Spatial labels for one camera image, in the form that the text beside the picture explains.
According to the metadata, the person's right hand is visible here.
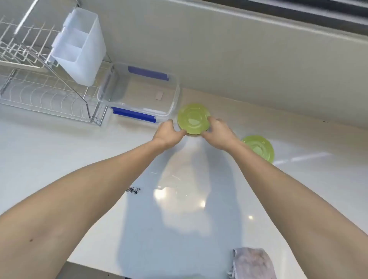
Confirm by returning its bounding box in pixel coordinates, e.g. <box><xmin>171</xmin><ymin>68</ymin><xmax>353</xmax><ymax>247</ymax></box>
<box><xmin>201</xmin><ymin>116</ymin><xmax>241</xmax><ymax>152</ymax></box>

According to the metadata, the person's left hand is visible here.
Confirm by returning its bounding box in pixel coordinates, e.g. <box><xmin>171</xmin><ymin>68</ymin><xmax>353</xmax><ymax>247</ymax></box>
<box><xmin>151</xmin><ymin>119</ymin><xmax>187</xmax><ymax>153</ymax></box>

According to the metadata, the green plate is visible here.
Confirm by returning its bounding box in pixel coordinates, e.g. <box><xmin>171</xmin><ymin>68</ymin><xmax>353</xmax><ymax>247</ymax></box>
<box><xmin>177</xmin><ymin>103</ymin><xmax>211</xmax><ymax>136</ymax></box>
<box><xmin>241</xmin><ymin>135</ymin><xmax>275</xmax><ymax>164</ymax></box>

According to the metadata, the clear container with blue clips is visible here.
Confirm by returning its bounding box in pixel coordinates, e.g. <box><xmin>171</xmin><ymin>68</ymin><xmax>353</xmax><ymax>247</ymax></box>
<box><xmin>97</xmin><ymin>62</ymin><xmax>181</xmax><ymax>125</ymax></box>

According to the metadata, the pinkish grey cleaning cloth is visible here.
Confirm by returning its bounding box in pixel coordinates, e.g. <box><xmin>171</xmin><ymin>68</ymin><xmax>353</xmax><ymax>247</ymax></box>
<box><xmin>227</xmin><ymin>247</ymin><xmax>277</xmax><ymax>279</ymax></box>

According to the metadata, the person's right forearm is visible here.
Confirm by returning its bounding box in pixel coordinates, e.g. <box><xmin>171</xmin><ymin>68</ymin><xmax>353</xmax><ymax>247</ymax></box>
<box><xmin>228</xmin><ymin>139</ymin><xmax>368</xmax><ymax>279</ymax></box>

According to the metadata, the person's left forearm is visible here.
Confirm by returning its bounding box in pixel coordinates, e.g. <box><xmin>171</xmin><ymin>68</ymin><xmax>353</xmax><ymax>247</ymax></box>
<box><xmin>0</xmin><ymin>139</ymin><xmax>166</xmax><ymax>279</ymax></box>

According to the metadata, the white countertop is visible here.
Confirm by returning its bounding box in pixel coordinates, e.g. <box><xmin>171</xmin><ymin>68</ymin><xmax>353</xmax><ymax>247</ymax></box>
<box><xmin>0</xmin><ymin>60</ymin><xmax>368</xmax><ymax>279</ymax></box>

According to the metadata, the white plastic cutlery holder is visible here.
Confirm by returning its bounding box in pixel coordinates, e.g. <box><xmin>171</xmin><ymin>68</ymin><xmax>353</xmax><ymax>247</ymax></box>
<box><xmin>51</xmin><ymin>7</ymin><xmax>107</xmax><ymax>87</ymax></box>

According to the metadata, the metal wire dish rack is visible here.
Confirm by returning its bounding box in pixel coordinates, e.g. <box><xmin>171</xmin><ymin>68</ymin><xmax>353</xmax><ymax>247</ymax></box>
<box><xmin>0</xmin><ymin>0</ymin><xmax>114</xmax><ymax>127</ymax></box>

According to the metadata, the dark window frame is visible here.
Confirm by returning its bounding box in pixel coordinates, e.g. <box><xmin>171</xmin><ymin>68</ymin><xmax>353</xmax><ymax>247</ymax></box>
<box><xmin>201</xmin><ymin>0</ymin><xmax>368</xmax><ymax>28</ymax></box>

